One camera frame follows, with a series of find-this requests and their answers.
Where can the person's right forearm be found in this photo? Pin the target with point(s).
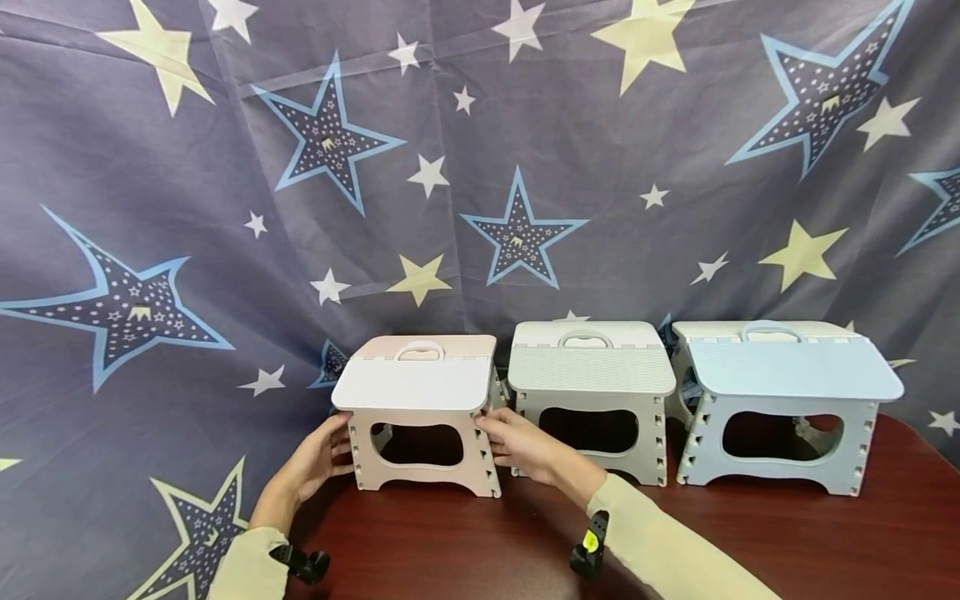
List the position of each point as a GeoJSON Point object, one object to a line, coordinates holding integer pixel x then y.
{"type": "Point", "coordinates": [660, 542]}

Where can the person's right thumb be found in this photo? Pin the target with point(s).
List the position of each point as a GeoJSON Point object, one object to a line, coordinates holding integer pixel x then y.
{"type": "Point", "coordinates": [495, 417]}

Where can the person's left forearm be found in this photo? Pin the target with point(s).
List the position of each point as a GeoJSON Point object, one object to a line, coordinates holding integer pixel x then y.
{"type": "Point", "coordinates": [259, 546]}

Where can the person's right fingers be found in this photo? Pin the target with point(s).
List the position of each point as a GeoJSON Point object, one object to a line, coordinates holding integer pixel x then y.
{"type": "Point", "coordinates": [499, 450]}

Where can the person's left thumb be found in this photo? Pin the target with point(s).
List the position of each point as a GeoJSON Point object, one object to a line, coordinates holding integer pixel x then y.
{"type": "Point", "coordinates": [339, 422]}

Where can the black wrist band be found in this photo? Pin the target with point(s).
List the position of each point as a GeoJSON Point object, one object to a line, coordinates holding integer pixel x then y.
{"type": "Point", "coordinates": [590, 546]}
{"type": "Point", "coordinates": [301, 563]}

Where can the pink folding step stool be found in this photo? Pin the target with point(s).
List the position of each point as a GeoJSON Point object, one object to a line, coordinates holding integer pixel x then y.
{"type": "Point", "coordinates": [417, 385]}

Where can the person's left hand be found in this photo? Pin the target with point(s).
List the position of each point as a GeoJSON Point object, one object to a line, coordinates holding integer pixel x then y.
{"type": "Point", "coordinates": [311, 463]}

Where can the person's left fingers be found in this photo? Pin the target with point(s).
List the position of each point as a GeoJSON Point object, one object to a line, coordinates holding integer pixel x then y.
{"type": "Point", "coordinates": [345, 457]}

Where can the person's right hand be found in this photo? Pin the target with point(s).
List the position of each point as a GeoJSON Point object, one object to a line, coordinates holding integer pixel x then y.
{"type": "Point", "coordinates": [525, 446]}

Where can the blue folding step stool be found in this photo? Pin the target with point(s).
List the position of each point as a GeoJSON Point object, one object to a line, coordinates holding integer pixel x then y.
{"type": "Point", "coordinates": [787, 375]}

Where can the grey folding step stool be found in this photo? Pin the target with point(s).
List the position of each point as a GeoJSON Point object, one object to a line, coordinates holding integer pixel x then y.
{"type": "Point", "coordinates": [592, 369]}

